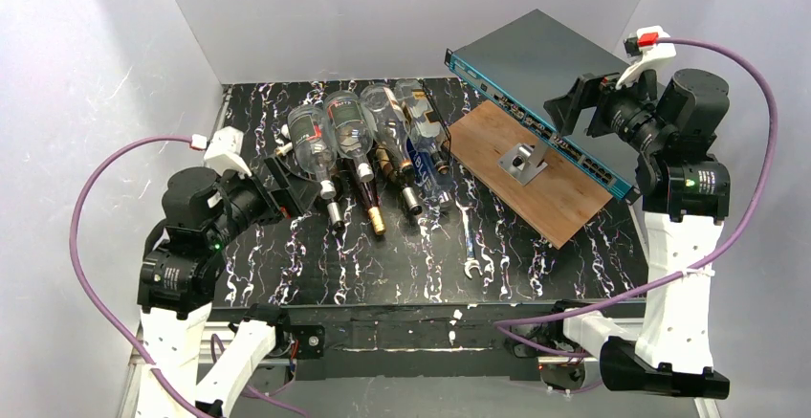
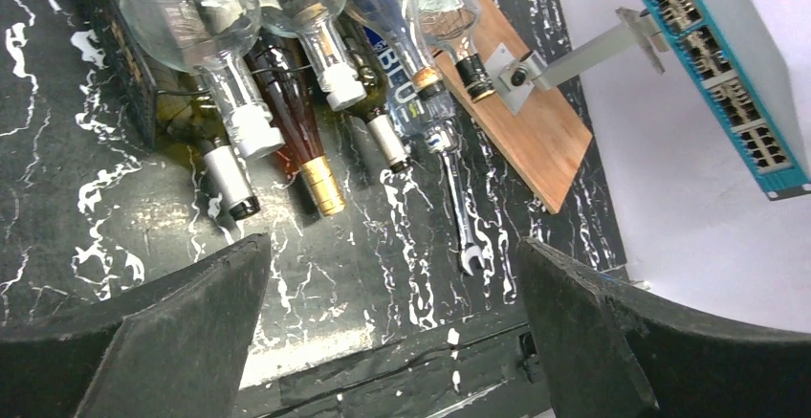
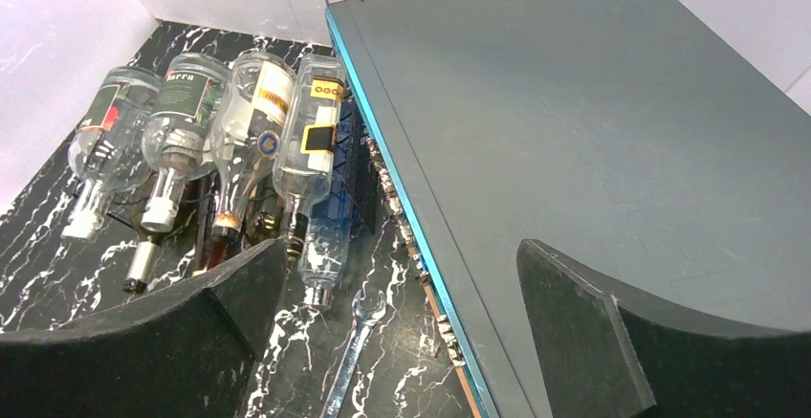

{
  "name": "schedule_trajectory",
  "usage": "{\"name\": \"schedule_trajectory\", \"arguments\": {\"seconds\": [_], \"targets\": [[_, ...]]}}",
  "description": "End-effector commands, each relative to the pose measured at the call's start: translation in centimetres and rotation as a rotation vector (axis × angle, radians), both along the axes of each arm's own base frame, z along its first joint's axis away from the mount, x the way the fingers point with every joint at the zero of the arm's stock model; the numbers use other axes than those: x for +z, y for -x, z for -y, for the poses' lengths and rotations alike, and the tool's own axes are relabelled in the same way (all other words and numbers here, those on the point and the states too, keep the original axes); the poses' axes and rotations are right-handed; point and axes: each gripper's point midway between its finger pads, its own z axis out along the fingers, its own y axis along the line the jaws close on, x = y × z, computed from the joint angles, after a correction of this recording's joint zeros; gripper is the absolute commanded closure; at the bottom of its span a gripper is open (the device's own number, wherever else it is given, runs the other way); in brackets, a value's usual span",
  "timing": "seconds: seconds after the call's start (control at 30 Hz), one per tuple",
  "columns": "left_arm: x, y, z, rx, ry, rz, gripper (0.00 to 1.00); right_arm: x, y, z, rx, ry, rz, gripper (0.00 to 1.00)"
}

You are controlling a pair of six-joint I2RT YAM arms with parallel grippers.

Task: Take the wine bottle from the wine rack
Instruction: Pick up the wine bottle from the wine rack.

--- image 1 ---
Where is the dark wine bottle gold cap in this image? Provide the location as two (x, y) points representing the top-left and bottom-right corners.
(340, 159), (386, 235)

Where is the clear bottle red label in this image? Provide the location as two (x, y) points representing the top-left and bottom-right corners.
(287, 104), (337, 200)

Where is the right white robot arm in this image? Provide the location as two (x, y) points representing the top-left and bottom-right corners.
(544, 69), (731, 399)

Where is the clear bottle dark label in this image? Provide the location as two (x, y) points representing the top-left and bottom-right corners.
(324, 90), (374, 183)

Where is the grey metal bracket stand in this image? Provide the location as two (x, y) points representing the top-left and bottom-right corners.
(498, 139), (555, 186)

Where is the dark wine bottle silver cap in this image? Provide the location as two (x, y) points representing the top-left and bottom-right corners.
(319, 180), (345, 233)

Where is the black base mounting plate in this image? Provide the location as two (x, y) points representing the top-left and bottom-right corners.
(208, 300), (647, 382)

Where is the blue label clear bottle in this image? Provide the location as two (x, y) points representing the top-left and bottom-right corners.
(406, 141), (454, 212)

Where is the silver combination wrench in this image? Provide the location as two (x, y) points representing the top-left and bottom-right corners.
(459, 207), (481, 279)

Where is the clear bottle brown neck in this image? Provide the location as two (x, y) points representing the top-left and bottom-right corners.
(361, 83), (411, 163)

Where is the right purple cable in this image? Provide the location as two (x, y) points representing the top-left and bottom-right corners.
(493, 37), (778, 397)

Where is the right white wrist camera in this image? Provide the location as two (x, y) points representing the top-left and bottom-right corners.
(615, 26), (676, 90)

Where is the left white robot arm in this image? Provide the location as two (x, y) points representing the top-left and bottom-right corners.
(136, 157), (318, 417)

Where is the brown wooden board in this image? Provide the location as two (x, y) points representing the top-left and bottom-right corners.
(449, 101), (612, 249)

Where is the black wire wine rack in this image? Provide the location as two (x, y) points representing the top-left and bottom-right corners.
(286, 78), (450, 215)

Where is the teal network switch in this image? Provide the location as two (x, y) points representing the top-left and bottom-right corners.
(444, 9), (710, 204)

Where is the clear bottle gold label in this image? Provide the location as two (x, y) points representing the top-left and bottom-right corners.
(394, 78), (450, 175)

